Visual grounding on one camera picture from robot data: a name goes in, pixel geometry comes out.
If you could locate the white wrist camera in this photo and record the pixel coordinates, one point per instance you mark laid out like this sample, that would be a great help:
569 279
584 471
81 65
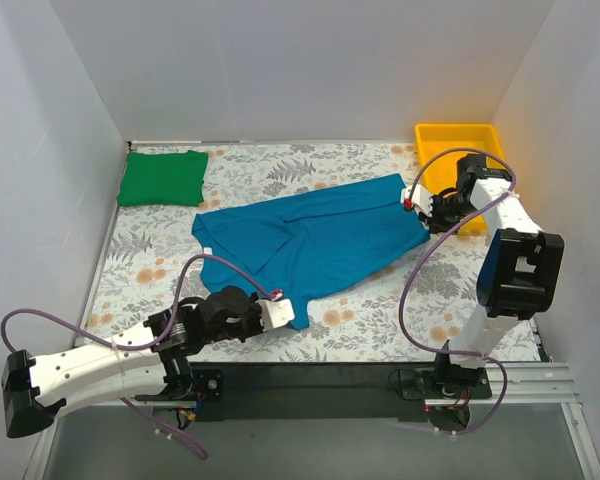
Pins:
276 312
418 199

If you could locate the aluminium frame rail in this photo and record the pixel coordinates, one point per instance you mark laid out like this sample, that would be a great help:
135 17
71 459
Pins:
337 421

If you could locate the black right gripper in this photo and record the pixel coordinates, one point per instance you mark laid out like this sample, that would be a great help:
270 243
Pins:
434 213

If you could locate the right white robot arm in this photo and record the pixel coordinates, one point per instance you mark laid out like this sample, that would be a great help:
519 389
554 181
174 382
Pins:
519 273

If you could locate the yellow plastic bin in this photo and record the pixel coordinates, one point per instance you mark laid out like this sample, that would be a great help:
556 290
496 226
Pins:
433 138

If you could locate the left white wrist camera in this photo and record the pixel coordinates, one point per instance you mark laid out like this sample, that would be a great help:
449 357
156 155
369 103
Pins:
276 312

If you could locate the folded green t shirt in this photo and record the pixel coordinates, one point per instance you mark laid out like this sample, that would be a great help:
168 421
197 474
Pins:
163 179

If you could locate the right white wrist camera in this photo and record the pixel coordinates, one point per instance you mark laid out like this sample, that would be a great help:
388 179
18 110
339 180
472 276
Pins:
418 199

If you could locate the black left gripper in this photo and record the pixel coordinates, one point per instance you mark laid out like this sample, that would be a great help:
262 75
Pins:
252 316

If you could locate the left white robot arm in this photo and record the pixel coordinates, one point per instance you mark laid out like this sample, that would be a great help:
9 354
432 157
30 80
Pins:
149 361

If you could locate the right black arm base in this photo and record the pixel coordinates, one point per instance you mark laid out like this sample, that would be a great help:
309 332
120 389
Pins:
439 379

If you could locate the blue t shirt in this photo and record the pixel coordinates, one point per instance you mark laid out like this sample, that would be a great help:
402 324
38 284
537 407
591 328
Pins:
311 245

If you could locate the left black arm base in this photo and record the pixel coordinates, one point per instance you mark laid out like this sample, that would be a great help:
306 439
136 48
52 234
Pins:
186 383

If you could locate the floral patterned table mat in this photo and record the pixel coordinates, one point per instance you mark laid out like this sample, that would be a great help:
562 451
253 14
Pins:
401 313

